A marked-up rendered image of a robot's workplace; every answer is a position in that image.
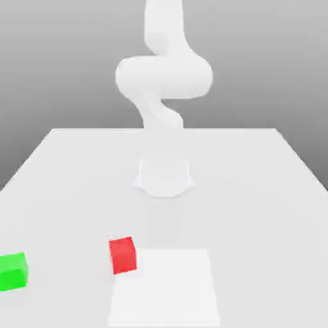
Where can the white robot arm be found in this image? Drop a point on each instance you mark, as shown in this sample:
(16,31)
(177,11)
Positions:
(164,77)

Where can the small red cube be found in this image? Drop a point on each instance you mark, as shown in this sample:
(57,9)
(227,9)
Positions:
(123,256)

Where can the small green cube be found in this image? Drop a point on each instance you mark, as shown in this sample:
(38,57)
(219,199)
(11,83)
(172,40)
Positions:
(11,273)

